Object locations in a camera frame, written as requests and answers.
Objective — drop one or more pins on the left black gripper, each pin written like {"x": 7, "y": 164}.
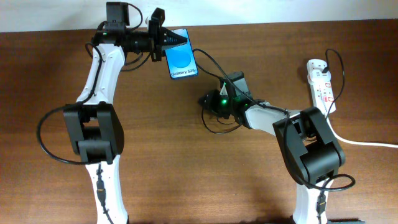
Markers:
{"x": 158, "y": 36}

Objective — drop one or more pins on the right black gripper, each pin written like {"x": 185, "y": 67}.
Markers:
{"x": 209, "y": 103}

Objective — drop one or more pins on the blue screen Galaxy smartphone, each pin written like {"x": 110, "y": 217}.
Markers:
{"x": 180, "y": 60}

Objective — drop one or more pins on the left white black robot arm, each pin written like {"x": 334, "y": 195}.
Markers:
{"x": 95, "y": 132}

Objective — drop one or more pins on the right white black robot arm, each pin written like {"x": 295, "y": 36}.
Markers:
{"x": 310, "y": 151}

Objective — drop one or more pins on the white USB charger plug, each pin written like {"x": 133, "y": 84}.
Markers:
{"x": 317, "y": 76}

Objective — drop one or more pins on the white power strip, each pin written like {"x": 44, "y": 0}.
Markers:
{"x": 322, "y": 93}

